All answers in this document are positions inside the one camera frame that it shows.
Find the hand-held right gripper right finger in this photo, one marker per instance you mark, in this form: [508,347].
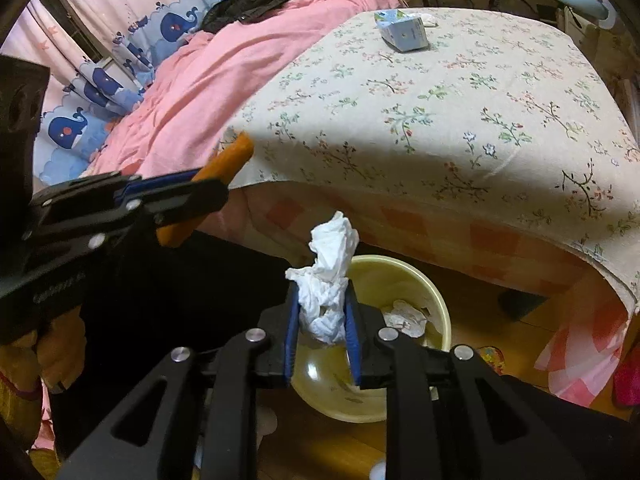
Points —
[352,340]

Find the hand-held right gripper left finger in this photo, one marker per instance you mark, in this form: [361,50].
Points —
[291,330]

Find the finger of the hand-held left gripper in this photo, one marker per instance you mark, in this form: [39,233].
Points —
[160,182]
[195,202]

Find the orange carrot-like peel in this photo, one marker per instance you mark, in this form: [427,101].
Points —
[230,157]

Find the yellow plastic bin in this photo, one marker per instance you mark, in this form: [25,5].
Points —
[400,280]

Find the large white tissue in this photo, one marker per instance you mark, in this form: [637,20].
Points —
[330,245]

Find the person's left hand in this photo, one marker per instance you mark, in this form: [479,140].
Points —
[60,350]

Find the white crumpled paper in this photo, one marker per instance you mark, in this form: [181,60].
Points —
[407,317]

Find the person's dark trousers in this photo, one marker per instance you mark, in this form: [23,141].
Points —
[175,285]

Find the pink blanket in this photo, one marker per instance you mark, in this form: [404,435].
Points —
[225,60]

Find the colourful patterned object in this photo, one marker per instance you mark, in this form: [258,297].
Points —
[492,357]

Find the pink whale print curtain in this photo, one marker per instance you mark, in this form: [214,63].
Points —
[170,22]

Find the pink checked table cover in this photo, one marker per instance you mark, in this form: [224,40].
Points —
[500,245]

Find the blue milk carton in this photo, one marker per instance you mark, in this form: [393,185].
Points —
[405,32]

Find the magenta cloth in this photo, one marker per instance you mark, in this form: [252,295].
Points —
[629,382]

